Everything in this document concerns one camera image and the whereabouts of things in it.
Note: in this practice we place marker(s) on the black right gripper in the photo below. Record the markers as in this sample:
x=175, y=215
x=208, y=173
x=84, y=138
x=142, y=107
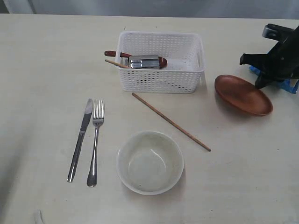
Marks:
x=280, y=63

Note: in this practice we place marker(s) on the brown round plate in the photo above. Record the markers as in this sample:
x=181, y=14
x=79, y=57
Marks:
x=242, y=95

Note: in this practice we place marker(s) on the blue chips bag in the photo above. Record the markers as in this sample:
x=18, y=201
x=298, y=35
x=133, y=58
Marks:
x=289, y=85

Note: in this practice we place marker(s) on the wooden chopstick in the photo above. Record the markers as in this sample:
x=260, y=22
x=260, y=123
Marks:
x=172, y=122
x=116, y=64

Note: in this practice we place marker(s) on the white floral ceramic bowl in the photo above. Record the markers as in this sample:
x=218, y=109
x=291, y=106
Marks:
x=149, y=163

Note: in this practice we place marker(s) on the silver fork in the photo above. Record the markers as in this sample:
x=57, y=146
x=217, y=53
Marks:
x=98, y=120

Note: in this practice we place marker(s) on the silver table knife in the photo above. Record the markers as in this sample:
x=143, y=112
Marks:
x=82, y=131

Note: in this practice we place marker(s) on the white perforated plastic basket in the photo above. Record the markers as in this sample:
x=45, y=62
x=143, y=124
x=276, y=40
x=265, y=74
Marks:
x=185, y=61

